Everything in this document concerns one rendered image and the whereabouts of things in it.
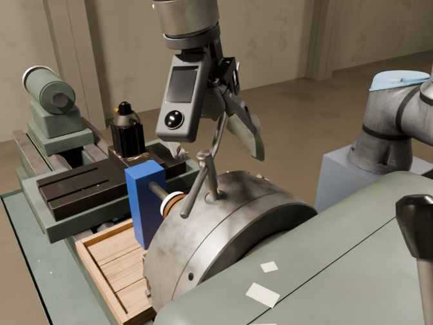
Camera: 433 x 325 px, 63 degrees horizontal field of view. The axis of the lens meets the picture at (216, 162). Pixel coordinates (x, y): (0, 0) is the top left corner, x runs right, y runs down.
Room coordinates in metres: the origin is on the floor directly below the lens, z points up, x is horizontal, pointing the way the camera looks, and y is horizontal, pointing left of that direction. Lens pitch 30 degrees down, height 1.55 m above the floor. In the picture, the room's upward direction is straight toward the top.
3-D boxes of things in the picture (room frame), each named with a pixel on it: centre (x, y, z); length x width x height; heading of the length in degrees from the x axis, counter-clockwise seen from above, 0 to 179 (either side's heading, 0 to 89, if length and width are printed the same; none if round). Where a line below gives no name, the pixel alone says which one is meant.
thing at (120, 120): (1.00, 0.28, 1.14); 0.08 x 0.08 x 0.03
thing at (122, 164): (0.97, 0.26, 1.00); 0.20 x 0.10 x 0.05; 37
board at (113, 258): (0.69, 0.14, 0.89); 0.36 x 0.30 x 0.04; 127
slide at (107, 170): (0.96, 0.33, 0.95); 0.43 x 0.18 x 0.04; 127
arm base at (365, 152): (0.79, -0.42, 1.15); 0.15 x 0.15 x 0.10
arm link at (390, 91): (0.79, -0.43, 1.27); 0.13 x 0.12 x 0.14; 23
